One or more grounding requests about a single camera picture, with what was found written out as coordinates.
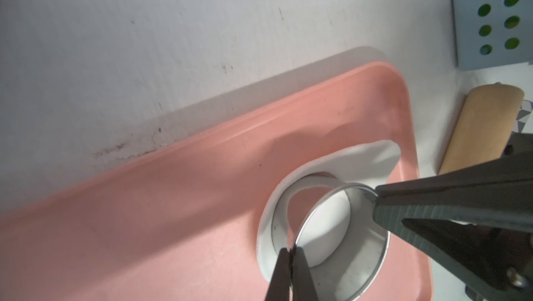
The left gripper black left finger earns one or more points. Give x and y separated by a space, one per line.
280 284

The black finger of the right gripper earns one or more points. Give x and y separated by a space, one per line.
475 222

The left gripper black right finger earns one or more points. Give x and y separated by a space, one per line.
301 280

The wooden dough roller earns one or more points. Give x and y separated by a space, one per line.
484 126

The pink tray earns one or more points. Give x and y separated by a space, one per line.
181 223

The white dough piece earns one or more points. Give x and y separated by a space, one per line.
370 164

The cut round dough wrapper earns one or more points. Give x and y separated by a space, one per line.
324 228

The light blue plastic basket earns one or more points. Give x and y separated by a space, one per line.
492 33

